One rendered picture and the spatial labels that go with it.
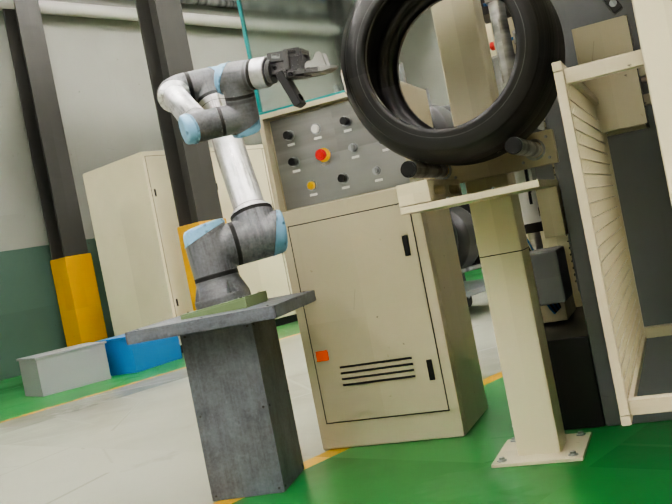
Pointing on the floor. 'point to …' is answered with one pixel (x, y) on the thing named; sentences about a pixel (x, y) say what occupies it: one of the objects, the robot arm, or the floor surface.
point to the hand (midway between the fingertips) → (333, 69)
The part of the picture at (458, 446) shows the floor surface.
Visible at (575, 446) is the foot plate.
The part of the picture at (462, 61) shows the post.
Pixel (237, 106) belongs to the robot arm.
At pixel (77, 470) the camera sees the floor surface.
